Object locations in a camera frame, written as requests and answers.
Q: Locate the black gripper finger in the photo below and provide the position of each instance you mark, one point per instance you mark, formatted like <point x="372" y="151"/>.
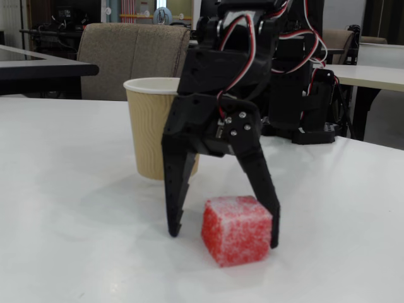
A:
<point x="176" y="176"/>
<point x="255" y="170"/>

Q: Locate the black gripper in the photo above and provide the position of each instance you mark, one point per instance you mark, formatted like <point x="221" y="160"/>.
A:
<point x="202" y="126"/>

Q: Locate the tan ribbed paper cup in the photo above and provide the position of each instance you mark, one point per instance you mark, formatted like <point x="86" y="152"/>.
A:
<point x="145" y="126"/>

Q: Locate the red foam cube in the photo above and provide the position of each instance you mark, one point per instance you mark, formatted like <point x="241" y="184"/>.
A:
<point x="236" y="232"/>

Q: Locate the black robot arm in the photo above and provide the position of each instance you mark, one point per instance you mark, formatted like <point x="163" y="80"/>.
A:
<point x="284" y="104"/>

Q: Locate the round light blue object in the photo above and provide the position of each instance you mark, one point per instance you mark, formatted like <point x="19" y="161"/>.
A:
<point x="162" y="15"/>

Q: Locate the beige fabric chair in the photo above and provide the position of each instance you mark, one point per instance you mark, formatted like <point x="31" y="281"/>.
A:
<point x="337" y="39"/>
<point x="126" y="53"/>

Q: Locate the white table with black legs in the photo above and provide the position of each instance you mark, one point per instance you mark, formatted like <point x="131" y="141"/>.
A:
<point x="366" y="77"/>

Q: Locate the dark cluttered desk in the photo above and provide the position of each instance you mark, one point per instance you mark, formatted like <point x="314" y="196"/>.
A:
<point x="60" y="31"/>

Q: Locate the dark-edged table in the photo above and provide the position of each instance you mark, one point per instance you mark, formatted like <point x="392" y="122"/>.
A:
<point x="47" y="67"/>

